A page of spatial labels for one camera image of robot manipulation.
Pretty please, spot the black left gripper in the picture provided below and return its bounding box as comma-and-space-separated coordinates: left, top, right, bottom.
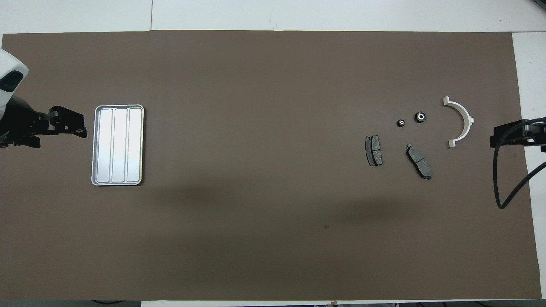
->
0, 96, 88, 149

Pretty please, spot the long grey brake pad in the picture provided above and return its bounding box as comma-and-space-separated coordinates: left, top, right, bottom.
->
405, 144, 433, 180

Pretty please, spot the white semicircular plastic bracket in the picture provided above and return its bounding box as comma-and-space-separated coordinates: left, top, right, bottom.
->
442, 96, 475, 149

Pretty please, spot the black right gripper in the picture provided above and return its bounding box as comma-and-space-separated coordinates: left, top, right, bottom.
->
489, 117, 546, 153

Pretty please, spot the large brown table mat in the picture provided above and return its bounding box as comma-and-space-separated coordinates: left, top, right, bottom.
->
0, 30, 542, 301

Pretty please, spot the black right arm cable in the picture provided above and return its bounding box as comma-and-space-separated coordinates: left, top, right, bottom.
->
493, 122, 546, 209

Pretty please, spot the silver metal compartment tray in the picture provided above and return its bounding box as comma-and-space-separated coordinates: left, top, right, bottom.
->
91, 104, 145, 186

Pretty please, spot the short grey brake pad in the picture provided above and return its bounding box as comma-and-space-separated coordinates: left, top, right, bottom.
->
365, 135, 383, 167

